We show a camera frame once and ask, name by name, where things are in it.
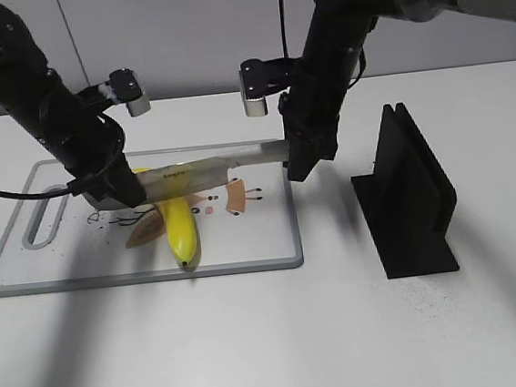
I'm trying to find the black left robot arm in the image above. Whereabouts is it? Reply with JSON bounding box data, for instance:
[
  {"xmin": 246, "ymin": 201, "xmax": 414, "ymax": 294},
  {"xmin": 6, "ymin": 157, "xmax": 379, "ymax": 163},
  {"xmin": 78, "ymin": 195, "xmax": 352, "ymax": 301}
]
[{"xmin": 0, "ymin": 4, "xmax": 146, "ymax": 209}]

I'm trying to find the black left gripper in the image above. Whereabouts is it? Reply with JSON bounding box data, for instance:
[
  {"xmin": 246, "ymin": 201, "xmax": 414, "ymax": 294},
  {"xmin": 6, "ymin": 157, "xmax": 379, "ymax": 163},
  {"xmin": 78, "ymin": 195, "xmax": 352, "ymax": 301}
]
[{"xmin": 38, "ymin": 87, "xmax": 145, "ymax": 207}]

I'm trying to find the knife with white handle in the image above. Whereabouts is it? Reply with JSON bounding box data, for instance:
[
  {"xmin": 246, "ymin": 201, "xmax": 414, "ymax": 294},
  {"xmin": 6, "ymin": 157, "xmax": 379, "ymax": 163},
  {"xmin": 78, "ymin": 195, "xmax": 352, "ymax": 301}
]
[{"xmin": 136, "ymin": 139, "xmax": 290, "ymax": 203}]

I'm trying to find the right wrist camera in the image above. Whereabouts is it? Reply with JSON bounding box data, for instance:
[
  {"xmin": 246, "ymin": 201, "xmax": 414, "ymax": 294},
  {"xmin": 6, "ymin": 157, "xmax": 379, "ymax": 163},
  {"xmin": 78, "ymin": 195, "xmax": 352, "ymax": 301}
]
[{"xmin": 238, "ymin": 57, "xmax": 299, "ymax": 117}]

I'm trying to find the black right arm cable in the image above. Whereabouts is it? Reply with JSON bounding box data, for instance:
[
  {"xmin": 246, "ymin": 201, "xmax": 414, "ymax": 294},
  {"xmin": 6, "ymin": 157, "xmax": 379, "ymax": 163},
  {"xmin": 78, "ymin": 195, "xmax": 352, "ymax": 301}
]
[{"xmin": 276, "ymin": 0, "xmax": 370, "ymax": 98}]

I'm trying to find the white grey-rimmed cutting board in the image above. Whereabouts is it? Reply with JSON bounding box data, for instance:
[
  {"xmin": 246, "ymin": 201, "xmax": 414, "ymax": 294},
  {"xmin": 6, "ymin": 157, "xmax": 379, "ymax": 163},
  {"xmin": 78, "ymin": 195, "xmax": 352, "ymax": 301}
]
[{"xmin": 0, "ymin": 163, "xmax": 303, "ymax": 298}]

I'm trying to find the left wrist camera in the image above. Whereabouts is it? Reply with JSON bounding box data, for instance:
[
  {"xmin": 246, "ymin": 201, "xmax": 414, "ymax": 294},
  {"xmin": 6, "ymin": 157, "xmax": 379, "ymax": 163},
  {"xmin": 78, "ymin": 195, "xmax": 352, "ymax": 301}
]
[{"xmin": 73, "ymin": 66, "xmax": 153, "ymax": 123}]

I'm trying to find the black knife stand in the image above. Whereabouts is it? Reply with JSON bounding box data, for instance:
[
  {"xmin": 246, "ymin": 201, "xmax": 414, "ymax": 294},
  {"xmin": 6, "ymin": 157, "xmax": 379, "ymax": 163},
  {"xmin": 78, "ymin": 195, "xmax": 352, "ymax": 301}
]
[{"xmin": 351, "ymin": 102, "xmax": 460, "ymax": 280}]

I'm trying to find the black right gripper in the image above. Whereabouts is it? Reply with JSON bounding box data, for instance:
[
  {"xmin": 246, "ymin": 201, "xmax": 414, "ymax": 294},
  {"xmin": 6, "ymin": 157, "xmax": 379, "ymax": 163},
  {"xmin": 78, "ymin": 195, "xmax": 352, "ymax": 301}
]
[{"xmin": 278, "ymin": 52, "xmax": 352, "ymax": 182}]

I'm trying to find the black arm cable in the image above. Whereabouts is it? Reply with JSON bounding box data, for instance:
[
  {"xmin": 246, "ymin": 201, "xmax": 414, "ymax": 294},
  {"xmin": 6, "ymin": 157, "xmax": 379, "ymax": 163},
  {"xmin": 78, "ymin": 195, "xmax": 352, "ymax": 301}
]
[
  {"xmin": 276, "ymin": 0, "xmax": 370, "ymax": 98},
  {"xmin": 0, "ymin": 76, "xmax": 130, "ymax": 204}
]

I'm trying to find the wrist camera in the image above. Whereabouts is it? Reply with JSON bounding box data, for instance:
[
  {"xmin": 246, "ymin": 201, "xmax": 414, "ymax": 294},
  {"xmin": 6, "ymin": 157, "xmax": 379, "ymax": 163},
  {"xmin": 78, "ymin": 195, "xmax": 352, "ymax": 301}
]
[
  {"xmin": 238, "ymin": 57, "xmax": 299, "ymax": 117},
  {"xmin": 73, "ymin": 66, "xmax": 153, "ymax": 123}
]

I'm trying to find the yellow plastic banana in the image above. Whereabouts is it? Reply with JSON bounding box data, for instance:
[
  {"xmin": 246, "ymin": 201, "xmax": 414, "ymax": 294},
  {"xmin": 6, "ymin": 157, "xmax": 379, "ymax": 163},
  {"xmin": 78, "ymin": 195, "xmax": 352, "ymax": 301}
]
[{"xmin": 131, "ymin": 161, "xmax": 202, "ymax": 274}]

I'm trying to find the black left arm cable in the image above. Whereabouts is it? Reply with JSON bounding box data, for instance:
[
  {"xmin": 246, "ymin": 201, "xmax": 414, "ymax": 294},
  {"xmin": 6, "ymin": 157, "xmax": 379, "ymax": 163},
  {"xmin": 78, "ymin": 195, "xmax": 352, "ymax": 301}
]
[{"xmin": 0, "ymin": 76, "xmax": 130, "ymax": 204}]

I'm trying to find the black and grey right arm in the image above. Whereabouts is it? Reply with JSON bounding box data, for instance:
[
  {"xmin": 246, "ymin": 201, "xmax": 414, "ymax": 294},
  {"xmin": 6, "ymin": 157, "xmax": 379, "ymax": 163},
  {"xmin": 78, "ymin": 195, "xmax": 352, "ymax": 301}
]
[{"xmin": 278, "ymin": 0, "xmax": 516, "ymax": 182}]

